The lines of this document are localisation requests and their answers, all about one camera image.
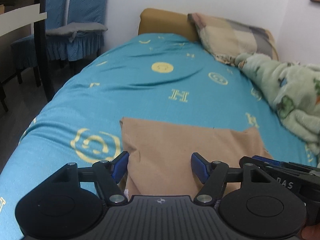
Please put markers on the plaid pillow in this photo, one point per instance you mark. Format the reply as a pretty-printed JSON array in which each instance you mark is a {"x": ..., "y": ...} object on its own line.
[{"x": 226, "y": 39}]

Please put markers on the teal patterned bed sheet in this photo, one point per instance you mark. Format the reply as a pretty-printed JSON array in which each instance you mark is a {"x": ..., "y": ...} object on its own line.
[{"x": 161, "y": 77}]

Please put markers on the green fleece blanket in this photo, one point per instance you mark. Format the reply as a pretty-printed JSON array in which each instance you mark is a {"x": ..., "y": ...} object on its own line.
[{"x": 291, "y": 90}]

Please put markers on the blue covered chair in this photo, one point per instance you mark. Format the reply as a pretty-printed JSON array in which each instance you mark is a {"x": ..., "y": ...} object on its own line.
[
  {"x": 82, "y": 11},
  {"x": 55, "y": 13}
]

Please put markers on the tan garment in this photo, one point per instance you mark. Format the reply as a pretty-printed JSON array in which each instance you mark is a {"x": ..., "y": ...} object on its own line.
[{"x": 160, "y": 154}]

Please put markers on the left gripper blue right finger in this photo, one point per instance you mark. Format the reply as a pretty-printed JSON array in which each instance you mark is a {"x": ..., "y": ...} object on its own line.
[{"x": 213, "y": 178}]

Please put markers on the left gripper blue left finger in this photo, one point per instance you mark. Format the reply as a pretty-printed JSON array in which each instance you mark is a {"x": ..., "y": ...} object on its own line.
[{"x": 108, "y": 175}]

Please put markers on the mustard yellow headboard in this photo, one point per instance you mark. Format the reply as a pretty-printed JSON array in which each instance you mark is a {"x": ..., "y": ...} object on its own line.
[{"x": 162, "y": 21}]

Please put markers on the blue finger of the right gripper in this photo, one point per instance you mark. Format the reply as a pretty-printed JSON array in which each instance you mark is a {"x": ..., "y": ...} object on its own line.
[{"x": 265, "y": 164}]

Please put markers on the person's right hand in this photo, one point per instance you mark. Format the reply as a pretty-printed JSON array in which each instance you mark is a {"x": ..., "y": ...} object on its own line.
[{"x": 311, "y": 232}]

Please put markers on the grey seat cushion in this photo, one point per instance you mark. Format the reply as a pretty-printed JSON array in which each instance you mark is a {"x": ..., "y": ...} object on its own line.
[{"x": 71, "y": 30}]

